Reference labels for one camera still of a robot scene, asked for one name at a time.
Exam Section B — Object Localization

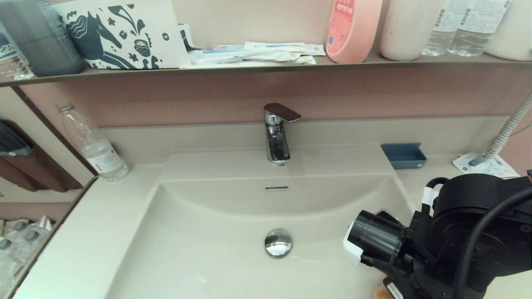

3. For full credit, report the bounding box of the chrome faucet brown lever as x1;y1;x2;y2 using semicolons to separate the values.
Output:
264;103;302;167

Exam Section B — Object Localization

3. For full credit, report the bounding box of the white ceramic sink basin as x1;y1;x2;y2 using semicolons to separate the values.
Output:
100;145;458;299

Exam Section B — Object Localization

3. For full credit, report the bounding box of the blue soap dish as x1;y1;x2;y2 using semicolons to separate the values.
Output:
381;143;428;169

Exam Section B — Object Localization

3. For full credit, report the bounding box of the white card blue logo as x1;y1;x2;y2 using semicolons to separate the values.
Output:
452;153;491;175

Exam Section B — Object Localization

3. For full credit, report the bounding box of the chrome drain stopper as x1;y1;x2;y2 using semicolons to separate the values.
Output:
264;228;293;258

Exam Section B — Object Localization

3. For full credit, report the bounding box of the printed paper leaflet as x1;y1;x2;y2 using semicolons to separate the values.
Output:
478;160;520;178

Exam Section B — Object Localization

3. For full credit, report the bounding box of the clear water bottle white label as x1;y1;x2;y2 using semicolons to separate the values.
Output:
421;0;460;56
447;0;512;57

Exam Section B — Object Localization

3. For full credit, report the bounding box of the pink lotion bottle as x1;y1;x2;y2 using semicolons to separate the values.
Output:
326;0;383;64

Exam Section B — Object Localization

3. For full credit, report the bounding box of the white ribbed jar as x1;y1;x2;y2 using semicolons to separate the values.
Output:
484;0;532;61

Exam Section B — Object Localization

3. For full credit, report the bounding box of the white blue toothbrush packet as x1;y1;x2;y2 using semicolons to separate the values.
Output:
244;42;306;52

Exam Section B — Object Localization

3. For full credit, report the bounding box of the large white plastic packet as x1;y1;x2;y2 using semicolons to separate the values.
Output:
189;49;316;67

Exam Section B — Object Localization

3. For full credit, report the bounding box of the slim clear plastic bottle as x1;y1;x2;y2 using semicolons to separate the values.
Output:
57;103;130;182

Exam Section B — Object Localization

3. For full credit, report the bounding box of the horse pattern white box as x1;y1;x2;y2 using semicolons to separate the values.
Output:
53;0;192;69

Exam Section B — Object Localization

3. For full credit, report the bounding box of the plastic wrapped bottle pack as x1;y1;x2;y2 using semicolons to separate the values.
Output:
0;216;54;293

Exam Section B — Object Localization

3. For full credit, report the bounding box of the dark grey ribbed item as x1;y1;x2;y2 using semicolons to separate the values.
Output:
0;120;34;157

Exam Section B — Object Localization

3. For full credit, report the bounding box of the dark grey canister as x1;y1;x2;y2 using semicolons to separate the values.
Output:
0;0;86;77

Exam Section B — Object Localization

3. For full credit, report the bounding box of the clear plastic packet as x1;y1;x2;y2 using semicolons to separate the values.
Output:
0;57;36;81

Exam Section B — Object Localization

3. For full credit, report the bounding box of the blue patterned box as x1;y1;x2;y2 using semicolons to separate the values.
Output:
0;21;30;67

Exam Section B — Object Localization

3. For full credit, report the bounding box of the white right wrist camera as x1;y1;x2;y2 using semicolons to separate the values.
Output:
343;222;363;266

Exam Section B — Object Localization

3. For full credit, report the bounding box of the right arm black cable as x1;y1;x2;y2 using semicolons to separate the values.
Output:
421;177;532;299

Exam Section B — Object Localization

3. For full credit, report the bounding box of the grey corrugated hose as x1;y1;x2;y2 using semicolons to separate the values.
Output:
469;91;532;167

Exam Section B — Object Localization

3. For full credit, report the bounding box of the brown wall shelf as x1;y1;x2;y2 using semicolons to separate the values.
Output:
0;52;532;88

